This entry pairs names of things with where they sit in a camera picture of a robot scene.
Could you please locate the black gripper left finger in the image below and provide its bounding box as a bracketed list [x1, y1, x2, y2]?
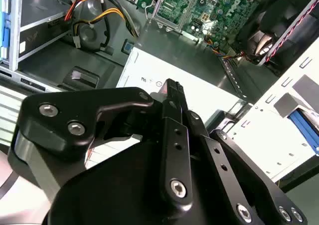
[7, 79, 194, 208]

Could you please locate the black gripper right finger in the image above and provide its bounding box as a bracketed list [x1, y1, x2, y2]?
[177, 82, 309, 225]

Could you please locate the hard disk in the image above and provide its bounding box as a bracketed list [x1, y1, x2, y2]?
[289, 107, 319, 157]

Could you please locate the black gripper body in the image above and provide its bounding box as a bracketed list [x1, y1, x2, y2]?
[42, 141, 239, 225]

